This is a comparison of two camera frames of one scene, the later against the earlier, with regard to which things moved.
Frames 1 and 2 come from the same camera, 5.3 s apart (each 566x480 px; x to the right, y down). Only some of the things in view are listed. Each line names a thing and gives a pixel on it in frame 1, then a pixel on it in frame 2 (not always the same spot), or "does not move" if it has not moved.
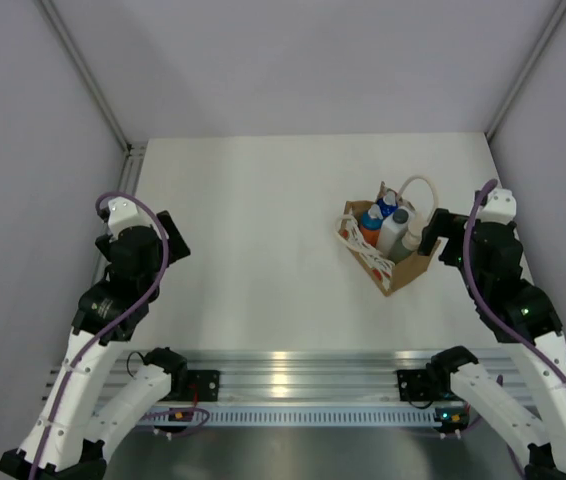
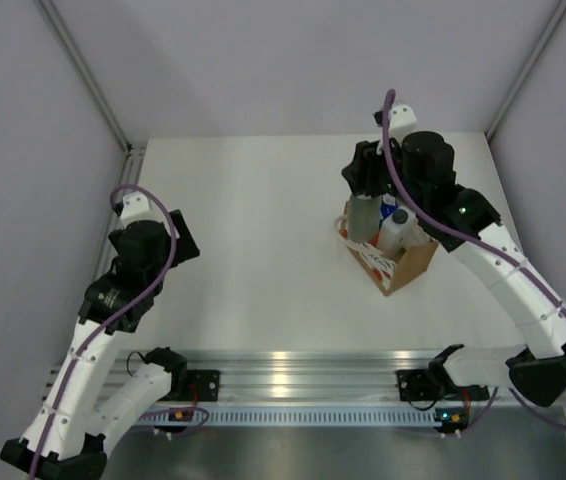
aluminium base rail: [307, 376] does not move
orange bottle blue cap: [388, 204] does not move
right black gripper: [443, 225] -> [360, 172]
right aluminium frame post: [493, 126] does not move
